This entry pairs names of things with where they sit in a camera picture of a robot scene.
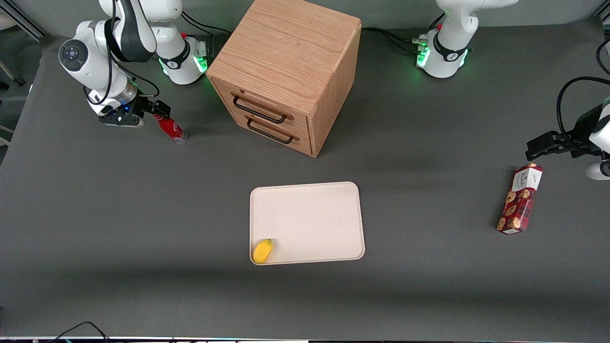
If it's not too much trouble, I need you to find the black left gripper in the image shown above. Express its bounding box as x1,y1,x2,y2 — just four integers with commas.
525,104,604,161

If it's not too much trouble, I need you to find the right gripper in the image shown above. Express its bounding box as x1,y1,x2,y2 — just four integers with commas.
112,97,172,120

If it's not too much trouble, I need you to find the beige plastic tray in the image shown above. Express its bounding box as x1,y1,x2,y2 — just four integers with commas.
249,181,366,266

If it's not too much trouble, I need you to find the red cookie box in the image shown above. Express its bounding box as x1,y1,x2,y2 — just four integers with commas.
496,163,544,235

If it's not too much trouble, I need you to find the wooden drawer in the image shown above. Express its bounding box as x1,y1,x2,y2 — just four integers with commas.
233,111,313,157
212,79,311,138

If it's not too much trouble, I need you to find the wooden drawer cabinet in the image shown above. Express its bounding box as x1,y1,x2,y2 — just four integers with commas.
206,0,362,158

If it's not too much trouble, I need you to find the yellow toy mango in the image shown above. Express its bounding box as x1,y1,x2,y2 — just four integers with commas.
253,239,275,264

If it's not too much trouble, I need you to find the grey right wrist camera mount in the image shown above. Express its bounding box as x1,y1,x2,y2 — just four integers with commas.
98,112,145,128

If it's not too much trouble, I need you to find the black looped cable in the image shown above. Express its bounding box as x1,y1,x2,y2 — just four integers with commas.
556,75,610,144

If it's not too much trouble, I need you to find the black cable along right arm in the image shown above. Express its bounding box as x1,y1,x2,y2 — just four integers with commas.
86,0,161,106

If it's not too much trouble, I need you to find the black cable at right arm base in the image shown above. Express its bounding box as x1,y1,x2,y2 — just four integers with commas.
180,10,233,38

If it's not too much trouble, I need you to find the black cable at arm base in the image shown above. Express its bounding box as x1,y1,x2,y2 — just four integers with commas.
180,10,233,38
361,26,430,54

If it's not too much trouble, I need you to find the black metal drawer handle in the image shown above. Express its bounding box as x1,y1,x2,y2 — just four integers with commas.
232,94,288,124
246,119,294,145

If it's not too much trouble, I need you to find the short black cable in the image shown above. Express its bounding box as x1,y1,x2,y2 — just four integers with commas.
595,37,610,76

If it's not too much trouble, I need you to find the aluminium frame bar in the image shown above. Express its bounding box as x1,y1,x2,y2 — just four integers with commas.
0,0,49,44

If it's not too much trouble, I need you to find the black cable at left arm base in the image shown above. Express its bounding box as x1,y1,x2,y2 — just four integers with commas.
361,26,430,54

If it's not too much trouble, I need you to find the thin black cable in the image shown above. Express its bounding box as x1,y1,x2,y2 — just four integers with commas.
47,321,111,343

